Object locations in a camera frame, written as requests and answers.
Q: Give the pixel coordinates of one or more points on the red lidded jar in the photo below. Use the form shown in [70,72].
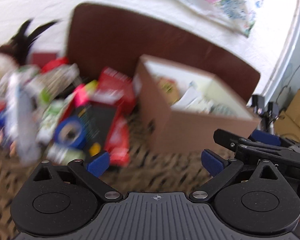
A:
[57,80]

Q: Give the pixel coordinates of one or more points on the pink capped black marker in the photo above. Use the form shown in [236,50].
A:
[85,111]

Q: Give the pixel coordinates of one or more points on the red shallow tray box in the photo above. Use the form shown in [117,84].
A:
[105,115]

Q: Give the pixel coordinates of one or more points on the black tripod stand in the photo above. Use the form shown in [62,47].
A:
[268,113]

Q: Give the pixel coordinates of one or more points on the packaged brown insole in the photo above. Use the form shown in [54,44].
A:
[170,90]

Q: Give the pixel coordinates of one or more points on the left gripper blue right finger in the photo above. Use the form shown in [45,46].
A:
[212,162]

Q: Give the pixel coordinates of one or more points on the white green tube bottle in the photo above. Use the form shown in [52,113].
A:
[49,121]

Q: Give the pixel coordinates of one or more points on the white floral insole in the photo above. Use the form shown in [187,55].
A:
[193,100]

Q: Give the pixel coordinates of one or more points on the large brown cardboard box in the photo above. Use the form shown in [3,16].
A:
[174,131]

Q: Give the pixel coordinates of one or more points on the small green box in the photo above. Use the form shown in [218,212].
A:
[62,155]

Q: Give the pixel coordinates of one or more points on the open cardboard box at right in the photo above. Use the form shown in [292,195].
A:
[288,123]

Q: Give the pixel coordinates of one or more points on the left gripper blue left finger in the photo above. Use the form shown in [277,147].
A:
[98,163]

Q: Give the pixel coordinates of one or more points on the dark feather duster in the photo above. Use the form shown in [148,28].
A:
[18,47]

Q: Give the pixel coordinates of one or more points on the red plastic packet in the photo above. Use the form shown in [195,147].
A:
[118,143]

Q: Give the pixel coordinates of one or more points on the blue tape roll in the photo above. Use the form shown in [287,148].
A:
[70,133]

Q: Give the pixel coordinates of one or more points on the clear plastic bag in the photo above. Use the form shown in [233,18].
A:
[20,127]

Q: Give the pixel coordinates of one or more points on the dark brown headboard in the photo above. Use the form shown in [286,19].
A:
[102,36]

